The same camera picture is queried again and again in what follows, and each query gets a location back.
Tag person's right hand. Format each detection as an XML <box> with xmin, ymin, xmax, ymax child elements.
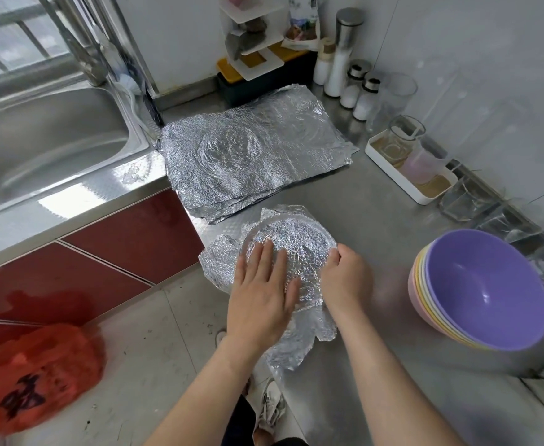
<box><xmin>320</xmin><ymin>243</ymin><xmax>375</xmax><ymax>317</ymax></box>

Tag person's left hand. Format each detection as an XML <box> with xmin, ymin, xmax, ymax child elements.
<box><xmin>226</xmin><ymin>238</ymin><xmax>302</xmax><ymax>359</ymax></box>

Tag foil-covered bowl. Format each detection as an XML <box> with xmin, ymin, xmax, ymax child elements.
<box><xmin>198</xmin><ymin>204</ymin><xmax>340</xmax><ymax>372</ymax></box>

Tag pink bowl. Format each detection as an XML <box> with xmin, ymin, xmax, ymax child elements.
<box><xmin>408</xmin><ymin>241</ymin><xmax>478</xmax><ymax>349</ymax></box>

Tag purple bowl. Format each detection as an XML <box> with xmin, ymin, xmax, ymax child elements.
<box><xmin>427</xmin><ymin>228</ymin><xmax>544</xmax><ymax>352</ymax></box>

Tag stack of aluminium foil sheets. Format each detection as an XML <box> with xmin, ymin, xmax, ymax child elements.
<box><xmin>159</xmin><ymin>84</ymin><xmax>359</xmax><ymax>225</ymax></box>

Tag person's right forearm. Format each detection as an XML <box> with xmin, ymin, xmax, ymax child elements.
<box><xmin>332</xmin><ymin>302</ymin><xmax>463</xmax><ymax>446</ymax></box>

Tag person's left forearm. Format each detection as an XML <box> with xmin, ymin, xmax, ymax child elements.
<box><xmin>144</xmin><ymin>339</ymin><xmax>287</xmax><ymax>446</ymax></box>

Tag person's right white shoe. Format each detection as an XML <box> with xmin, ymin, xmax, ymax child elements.
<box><xmin>258</xmin><ymin>378</ymin><xmax>287</xmax><ymax>431</ymax></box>

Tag person's dark trousers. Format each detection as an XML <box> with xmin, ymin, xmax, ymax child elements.
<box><xmin>221</xmin><ymin>395</ymin><xmax>305</xmax><ymax>446</ymax></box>

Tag white rectangular tray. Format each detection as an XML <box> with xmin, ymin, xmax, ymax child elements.
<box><xmin>365</xmin><ymin>129</ymin><xmax>459</xmax><ymax>205</ymax></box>

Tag pink translucent cup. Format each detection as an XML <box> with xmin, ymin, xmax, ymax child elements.
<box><xmin>402</xmin><ymin>142</ymin><xmax>448</xmax><ymax>185</ymax></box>

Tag red kitchen cabinet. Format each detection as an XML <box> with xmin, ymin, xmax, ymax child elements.
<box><xmin>0</xmin><ymin>187</ymin><xmax>205</xmax><ymax>359</ymax></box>

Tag white shaker with black lid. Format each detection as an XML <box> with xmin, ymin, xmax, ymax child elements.
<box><xmin>353</xmin><ymin>74</ymin><xmax>382</xmax><ymax>123</ymax></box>
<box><xmin>340</xmin><ymin>60</ymin><xmax>372</xmax><ymax>110</ymax></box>

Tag small white tan-capped bottle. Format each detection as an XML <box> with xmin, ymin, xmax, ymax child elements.
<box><xmin>313</xmin><ymin>38</ymin><xmax>336</xmax><ymax>86</ymax></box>

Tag tall white steel-capped bottle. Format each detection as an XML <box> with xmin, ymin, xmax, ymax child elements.
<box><xmin>324</xmin><ymin>7</ymin><xmax>366</xmax><ymax>98</ymax></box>

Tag red plastic bag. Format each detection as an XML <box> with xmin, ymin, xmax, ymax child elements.
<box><xmin>0</xmin><ymin>322</ymin><xmax>106</xmax><ymax>435</ymax></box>

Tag white dish brush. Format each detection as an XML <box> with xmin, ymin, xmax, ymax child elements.
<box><xmin>114</xmin><ymin>69</ymin><xmax>147</xmax><ymax>97</ymax></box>

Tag white corner shelf rack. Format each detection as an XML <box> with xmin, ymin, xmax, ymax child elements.
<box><xmin>218</xmin><ymin>0</ymin><xmax>322</xmax><ymax>82</ymax></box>

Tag colourful snack packet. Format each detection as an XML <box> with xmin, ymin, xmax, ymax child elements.
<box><xmin>283</xmin><ymin>0</ymin><xmax>322</xmax><ymax>47</ymax></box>

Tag stainless steel sink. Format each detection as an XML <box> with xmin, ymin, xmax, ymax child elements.
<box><xmin>0</xmin><ymin>79</ymin><xmax>168</xmax><ymax>275</ymax></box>

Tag steel faucet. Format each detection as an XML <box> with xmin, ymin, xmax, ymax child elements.
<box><xmin>35</xmin><ymin>0</ymin><xmax>108</xmax><ymax>86</ymax></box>

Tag metal window railing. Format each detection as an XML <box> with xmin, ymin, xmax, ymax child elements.
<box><xmin>0</xmin><ymin>4</ymin><xmax>69</xmax><ymax>84</ymax></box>

